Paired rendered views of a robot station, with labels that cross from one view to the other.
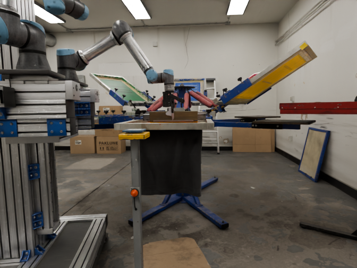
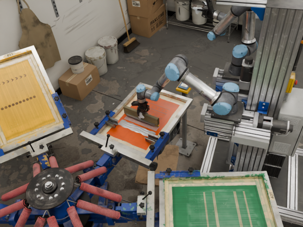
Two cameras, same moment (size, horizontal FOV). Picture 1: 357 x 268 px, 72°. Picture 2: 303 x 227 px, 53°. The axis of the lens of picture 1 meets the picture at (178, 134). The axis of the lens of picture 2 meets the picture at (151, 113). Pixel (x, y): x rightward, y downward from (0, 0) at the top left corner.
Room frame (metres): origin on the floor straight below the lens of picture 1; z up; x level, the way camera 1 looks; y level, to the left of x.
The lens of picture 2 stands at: (3.46, 1.07, 2.91)
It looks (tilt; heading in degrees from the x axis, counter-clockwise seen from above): 44 degrees down; 210
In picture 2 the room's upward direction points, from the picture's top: 6 degrees counter-clockwise
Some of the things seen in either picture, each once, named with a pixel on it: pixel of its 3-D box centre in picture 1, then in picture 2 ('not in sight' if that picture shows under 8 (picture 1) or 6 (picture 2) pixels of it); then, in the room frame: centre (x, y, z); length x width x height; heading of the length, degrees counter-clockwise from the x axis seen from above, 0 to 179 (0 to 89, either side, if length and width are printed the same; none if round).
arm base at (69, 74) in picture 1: (67, 75); (228, 103); (1.74, 0.76, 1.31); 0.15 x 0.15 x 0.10
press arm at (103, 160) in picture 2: not in sight; (106, 159); (2.37, 0.00, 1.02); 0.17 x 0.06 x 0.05; 175
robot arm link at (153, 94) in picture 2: (154, 77); (153, 94); (1.82, 0.17, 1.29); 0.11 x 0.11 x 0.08; 87
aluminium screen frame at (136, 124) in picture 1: (171, 122); (144, 117); (1.81, 0.05, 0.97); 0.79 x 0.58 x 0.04; 175
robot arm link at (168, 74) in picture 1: (168, 77); (141, 91); (1.83, 0.07, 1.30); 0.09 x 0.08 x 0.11; 87
